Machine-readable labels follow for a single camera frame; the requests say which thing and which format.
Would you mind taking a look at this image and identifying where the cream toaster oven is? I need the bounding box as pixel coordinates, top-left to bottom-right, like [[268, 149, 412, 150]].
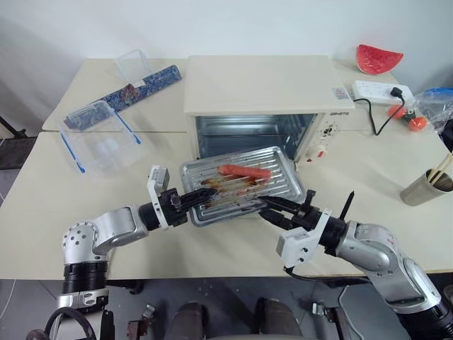
[[183, 55, 356, 165]]

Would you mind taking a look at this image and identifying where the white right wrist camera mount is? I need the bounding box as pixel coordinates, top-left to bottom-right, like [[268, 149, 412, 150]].
[[275, 208, 333, 268]]

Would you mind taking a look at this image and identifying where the black pointed strap end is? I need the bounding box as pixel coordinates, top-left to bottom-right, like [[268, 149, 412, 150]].
[[338, 190, 356, 221]]

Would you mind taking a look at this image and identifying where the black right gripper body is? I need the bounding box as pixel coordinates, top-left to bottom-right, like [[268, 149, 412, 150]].
[[289, 189, 328, 232]]

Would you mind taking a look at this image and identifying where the small orange toy vegetable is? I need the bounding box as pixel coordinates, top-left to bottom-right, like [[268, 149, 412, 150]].
[[386, 104, 406, 120]]

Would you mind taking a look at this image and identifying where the orange toy tomato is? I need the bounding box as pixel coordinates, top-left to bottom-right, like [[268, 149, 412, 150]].
[[406, 114, 428, 132]]

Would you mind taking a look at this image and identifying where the dark rounded shape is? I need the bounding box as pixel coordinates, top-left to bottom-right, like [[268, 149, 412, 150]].
[[253, 297, 303, 340], [168, 300, 210, 340]]

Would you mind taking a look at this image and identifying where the wooden chopstick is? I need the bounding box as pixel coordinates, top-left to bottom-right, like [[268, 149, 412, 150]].
[[427, 152, 453, 181], [429, 158, 453, 186]]

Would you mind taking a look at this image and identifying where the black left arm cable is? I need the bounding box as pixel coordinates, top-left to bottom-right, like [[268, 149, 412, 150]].
[[43, 307, 93, 340]]

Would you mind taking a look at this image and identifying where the metal cup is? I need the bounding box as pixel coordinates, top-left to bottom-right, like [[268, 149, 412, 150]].
[[400, 169, 453, 207]]

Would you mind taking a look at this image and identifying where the blue patterned long box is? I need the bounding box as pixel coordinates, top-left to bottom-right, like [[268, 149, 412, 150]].
[[63, 64, 183, 130]]

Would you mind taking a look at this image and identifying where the small clear plastic container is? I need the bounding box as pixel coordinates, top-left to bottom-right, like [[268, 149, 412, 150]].
[[113, 49, 151, 86]]

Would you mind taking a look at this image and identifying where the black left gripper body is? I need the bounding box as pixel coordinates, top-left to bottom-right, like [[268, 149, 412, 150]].
[[160, 188, 189, 228]]

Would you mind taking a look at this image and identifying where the clear plastic bag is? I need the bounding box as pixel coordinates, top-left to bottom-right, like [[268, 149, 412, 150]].
[[411, 86, 453, 129]]

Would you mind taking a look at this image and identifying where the silver ribbed baking tray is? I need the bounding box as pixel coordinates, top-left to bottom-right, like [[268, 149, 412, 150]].
[[179, 145, 306, 228]]

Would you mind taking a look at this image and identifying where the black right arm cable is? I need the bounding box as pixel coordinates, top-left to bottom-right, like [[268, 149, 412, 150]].
[[282, 266, 369, 285]]

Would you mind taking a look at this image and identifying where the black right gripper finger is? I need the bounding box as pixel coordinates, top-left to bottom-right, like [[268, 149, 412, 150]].
[[259, 209, 295, 230], [257, 195, 302, 214]]

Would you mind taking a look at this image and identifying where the white power strip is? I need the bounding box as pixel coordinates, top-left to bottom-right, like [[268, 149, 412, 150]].
[[350, 80, 415, 106]]

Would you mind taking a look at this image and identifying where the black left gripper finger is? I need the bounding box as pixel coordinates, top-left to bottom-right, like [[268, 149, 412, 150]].
[[183, 197, 215, 213], [180, 187, 219, 204]]

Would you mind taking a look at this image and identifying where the clear box with blue clips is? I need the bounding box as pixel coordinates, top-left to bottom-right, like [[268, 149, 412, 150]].
[[57, 99, 143, 176]]

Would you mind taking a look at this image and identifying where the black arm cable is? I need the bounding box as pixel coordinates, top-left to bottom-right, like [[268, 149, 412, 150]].
[[43, 307, 93, 340], [282, 266, 369, 285]]

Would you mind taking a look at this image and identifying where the dark object at table edge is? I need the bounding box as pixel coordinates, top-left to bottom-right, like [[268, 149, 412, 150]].
[[437, 118, 453, 157]]

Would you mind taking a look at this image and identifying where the white and red oven knob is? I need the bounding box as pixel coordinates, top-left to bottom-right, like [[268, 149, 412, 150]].
[[305, 142, 329, 164]]

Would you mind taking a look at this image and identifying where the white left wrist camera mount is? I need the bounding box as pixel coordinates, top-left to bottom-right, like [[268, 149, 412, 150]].
[[146, 164, 171, 228]]

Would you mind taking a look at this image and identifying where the red sausage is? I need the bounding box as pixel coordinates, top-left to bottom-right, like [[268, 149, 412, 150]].
[[217, 164, 273, 180]]

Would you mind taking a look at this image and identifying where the black floor stand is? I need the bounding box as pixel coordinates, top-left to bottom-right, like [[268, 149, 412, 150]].
[[0, 112, 28, 140]]

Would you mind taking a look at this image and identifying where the red watermelon slice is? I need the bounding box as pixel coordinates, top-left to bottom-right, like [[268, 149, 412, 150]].
[[355, 44, 405, 76]]

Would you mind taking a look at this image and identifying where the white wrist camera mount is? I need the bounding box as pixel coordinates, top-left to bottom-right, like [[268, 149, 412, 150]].
[[275, 208, 333, 268], [146, 164, 171, 228]]

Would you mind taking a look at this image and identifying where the black plug with cable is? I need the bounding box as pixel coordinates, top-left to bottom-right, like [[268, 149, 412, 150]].
[[353, 86, 405, 137]]

